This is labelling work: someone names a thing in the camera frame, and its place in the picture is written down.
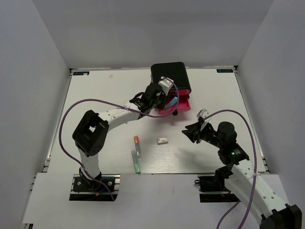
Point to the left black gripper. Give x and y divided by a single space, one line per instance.
162 105

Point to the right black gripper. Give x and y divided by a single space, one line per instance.
194 131

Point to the light blue glue stick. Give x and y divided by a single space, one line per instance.
172 102

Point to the pink drawer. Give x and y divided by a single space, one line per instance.
182 92
183 105

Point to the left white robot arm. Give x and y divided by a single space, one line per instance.
91 132

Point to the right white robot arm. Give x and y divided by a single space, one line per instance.
238 176

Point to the black drawer cabinet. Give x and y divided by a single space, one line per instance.
176 71

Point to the white staples box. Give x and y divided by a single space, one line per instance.
162 140

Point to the orange cap highlighter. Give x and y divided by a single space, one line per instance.
137 146

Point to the right blue table label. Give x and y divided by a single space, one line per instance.
224 70

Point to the blue table label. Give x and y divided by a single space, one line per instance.
81 73
224 70

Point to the green highlighter pen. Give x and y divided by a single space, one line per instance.
136 162

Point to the left blue table label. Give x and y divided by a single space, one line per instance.
81 73

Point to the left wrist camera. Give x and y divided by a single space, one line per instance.
166 84

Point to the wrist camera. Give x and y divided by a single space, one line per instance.
166 84
202 118

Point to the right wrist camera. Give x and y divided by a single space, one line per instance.
202 118

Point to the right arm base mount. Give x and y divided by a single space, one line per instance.
212 188

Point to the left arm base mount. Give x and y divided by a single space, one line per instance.
82 191

